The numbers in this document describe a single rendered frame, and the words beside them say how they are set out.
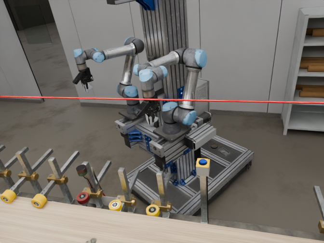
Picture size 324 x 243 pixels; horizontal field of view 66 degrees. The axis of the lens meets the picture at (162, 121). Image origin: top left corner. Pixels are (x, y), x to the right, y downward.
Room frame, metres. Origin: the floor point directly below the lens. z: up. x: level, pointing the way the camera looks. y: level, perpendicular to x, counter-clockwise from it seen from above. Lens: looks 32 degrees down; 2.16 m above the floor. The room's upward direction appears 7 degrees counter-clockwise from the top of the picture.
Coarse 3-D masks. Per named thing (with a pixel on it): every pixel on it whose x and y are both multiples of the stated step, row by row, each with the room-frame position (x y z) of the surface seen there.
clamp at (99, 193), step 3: (87, 189) 1.29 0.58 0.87; (99, 189) 1.28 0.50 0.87; (87, 192) 1.27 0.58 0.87; (90, 192) 1.26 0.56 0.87; (96, 192) 1.26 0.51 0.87; (99, 192) 1.25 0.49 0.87; (102, 192) 1.27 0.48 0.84; (93, 195) 1.25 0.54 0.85; (96, 195) 1.24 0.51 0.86; (99, 195) 1.24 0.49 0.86; (102, 195) 1.26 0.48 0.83; (93, 198) 1.25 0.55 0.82; (96, 198) 1.24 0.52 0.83
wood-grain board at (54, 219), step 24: (0, 216) 1.12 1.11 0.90; (24, 216) 1.10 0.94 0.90; (48, 216) 1.07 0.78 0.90; (72, 216) 1.05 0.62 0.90; (96, 216) 1.03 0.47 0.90; (120, 216) 1.01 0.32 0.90; (144, 216) 0.99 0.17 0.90; (0, 240) 0.95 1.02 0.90; (24, 240) 0.93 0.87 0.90; (48, 240) 0.91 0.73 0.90; (72, 240) 0.89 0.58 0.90; (120, 240) 0.85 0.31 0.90; (144, 240) 0.83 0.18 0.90; (168, 240) 0.82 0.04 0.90; (192, 240) 0.80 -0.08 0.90; (216, 240) 0.78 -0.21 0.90; (240, 240) 0.76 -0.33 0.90; (264, 240) 0.75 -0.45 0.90; (288, 240) 0.73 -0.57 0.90; (312, 240) 0.72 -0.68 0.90
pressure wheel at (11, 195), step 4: (4, 192) 1.25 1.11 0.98; (8, 192) 1.25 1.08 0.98; (12, 192) 1.26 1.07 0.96; (0, 196) 1.23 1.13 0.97; (4, 196) 1.22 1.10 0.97; (8, 196) 1.23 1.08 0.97; (12, 196) 1.24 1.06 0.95; (4, 200) 1.22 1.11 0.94; (8, 200) 1.22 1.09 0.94; (12, 200) 1.23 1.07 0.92
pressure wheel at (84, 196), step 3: (81, 192) 1.24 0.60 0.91; (84, 192) 1.23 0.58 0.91; (78, 195) 1.22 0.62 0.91; (81, 195) 1.21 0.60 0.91; (84, 195) 1.21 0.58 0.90; (87, 195) 1.20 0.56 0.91; (78, 198) 1.19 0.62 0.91; (81, 198) 1.19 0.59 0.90; (84, 198) 1.18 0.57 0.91; (87, 198) 1.19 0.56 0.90; (78, 201) 1.17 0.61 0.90; (81, 201) 1.16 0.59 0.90; (84, 201) 1.17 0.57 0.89; (87, 201) 1.18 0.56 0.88
